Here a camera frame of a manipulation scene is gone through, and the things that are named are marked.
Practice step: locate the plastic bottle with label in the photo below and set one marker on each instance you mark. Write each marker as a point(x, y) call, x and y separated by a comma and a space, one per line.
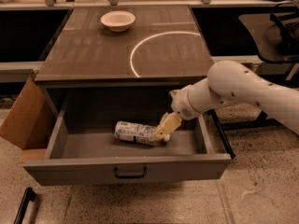
point(137, 133)

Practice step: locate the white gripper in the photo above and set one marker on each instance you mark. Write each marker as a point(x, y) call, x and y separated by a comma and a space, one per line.
point(181, 104)

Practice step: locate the grey cabinet with glossy top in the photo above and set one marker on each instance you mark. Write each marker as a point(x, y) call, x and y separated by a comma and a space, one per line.
point(162, 46)

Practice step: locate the open grey top drawer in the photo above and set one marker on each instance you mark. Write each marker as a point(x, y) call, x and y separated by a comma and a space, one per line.
point(84, 151)

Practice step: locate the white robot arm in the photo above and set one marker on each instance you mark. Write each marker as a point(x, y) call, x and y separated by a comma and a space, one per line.
point(230, 82)

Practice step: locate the black side rail bar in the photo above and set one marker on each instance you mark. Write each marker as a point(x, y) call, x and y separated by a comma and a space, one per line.
point(224, 139)

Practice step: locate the white bowl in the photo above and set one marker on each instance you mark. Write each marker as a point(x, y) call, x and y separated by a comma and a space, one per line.
point(118, 21)

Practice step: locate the black drawer handle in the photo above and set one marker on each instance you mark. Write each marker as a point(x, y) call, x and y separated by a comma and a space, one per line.
point(130, 174)

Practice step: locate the dark office chair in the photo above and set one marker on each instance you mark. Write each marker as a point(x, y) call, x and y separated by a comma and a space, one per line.
point(268, 30)

